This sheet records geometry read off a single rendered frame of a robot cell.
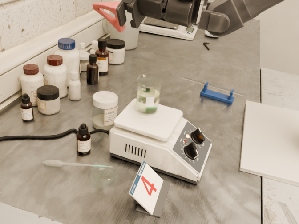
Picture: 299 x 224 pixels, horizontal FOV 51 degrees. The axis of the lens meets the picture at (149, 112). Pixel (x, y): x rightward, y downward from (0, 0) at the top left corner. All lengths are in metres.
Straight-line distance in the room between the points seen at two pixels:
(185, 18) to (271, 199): 0.39
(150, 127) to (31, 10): 0.52
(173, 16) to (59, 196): 0.40
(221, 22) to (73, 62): 0.47
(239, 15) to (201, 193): 0.34
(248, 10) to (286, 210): 0.38
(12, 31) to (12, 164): 0.38
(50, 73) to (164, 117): 0.34
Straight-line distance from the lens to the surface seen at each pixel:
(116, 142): 0.65
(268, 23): 2.09
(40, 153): 0.71
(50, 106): 0.81
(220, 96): 0.98
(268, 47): 2.13
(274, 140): 0.83
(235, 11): 0.63
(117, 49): 1.09
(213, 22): 0.61
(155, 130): 0.63
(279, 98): 1.09
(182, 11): 0.63
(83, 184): 0.63
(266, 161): 0.76
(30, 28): 0.98
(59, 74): 0.86
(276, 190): 0.71
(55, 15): 1.09
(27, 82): 0.83
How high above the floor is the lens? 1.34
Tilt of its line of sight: 31 degrees down
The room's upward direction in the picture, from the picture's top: 7 degrees clockwise
